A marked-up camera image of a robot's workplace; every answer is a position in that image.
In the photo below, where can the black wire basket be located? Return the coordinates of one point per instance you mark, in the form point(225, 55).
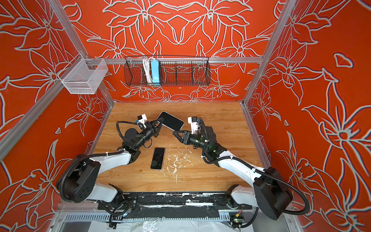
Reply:
point(171, 73)

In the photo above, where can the clear acrylic bin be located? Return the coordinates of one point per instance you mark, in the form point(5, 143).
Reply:
point(83, 76)

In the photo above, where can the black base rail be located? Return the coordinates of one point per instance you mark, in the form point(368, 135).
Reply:
point(177, 205)

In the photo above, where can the aluminium frame post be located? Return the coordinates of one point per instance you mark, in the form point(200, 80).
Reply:
point(280, 24)
point(76, 41)

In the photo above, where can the aluminium frame post left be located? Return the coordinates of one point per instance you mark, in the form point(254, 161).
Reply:
point(76, 41)

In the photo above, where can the aluminium back crossbar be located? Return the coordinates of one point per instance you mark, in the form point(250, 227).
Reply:
point(212, 60)

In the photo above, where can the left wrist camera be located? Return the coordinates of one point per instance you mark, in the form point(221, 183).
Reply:
point(142, 119)

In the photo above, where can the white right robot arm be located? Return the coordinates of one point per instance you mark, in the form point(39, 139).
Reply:
point(270, 193)

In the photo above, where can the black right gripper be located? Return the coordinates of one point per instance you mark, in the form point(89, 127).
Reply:
point(186, 137)

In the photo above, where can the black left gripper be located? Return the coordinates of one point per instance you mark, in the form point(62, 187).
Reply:
point(154, 130)

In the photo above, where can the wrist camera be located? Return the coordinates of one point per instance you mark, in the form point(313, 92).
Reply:
point(195, 124)
point(142, 119)

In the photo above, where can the aluminium frame post right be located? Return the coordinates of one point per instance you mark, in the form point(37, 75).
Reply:
point(280, 24)

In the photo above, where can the light blue box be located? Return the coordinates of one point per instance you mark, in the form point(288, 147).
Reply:
point(155, 72)

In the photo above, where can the black phone on table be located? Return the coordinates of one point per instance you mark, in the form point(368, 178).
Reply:
point(157, 160)

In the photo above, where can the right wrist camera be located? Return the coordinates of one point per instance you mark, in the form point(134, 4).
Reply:
point(195, 124)

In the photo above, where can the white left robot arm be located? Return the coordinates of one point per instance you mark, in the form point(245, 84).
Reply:
point(79, 181)

